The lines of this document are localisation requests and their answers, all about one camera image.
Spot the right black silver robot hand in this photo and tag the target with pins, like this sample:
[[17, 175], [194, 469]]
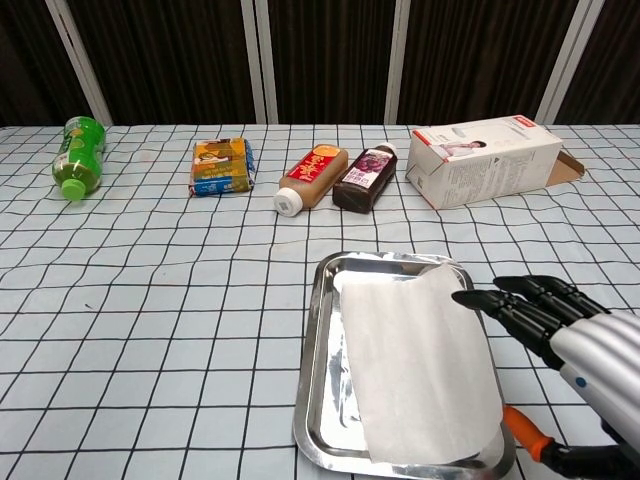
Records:
[[600, 350]]

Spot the white paper sheet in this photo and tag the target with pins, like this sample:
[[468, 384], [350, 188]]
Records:
[[415, 360]]

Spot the stainless steel tray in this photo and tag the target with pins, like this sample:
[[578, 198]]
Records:
[[325, 400]]

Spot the white black checked tablecloth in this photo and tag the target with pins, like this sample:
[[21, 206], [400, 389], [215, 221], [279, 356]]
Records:
[[150, 300]]

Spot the white cardboard product box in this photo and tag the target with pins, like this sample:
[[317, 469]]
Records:
[[490, 170]]

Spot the dark purple juice bottle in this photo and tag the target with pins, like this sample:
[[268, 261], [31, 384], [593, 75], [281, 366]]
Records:
[[365, 180]]

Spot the brown bottle red label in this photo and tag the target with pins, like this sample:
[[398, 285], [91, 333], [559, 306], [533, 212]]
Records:
[[312, 175]]

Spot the orange blue snack packet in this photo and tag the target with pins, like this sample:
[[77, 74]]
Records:
[[222, 167]]

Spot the green plastic drink bottle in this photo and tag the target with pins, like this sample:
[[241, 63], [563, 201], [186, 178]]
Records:
[[79, 160]]

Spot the white metal frame post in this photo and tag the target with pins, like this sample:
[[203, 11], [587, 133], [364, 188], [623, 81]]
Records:
[[562, 65], [260, 60], [75, 55], [397, 60]]

